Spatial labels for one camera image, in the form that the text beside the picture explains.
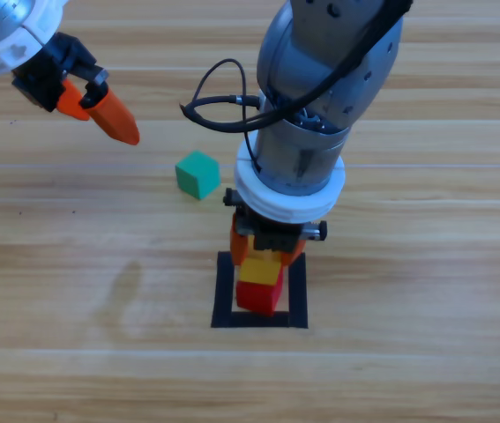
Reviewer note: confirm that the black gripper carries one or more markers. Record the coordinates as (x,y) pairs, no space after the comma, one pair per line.
(47,70)
(276,240)

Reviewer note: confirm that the yellow wooden cube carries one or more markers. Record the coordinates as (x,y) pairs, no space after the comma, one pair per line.
(258,271)

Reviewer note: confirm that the red wooden cube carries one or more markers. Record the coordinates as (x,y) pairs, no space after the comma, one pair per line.
(256,297)

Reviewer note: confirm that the green wooden cube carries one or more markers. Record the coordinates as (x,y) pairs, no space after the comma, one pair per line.
(196,176)

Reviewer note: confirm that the black tape square outline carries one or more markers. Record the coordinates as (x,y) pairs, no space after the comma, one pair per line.
(223,308)

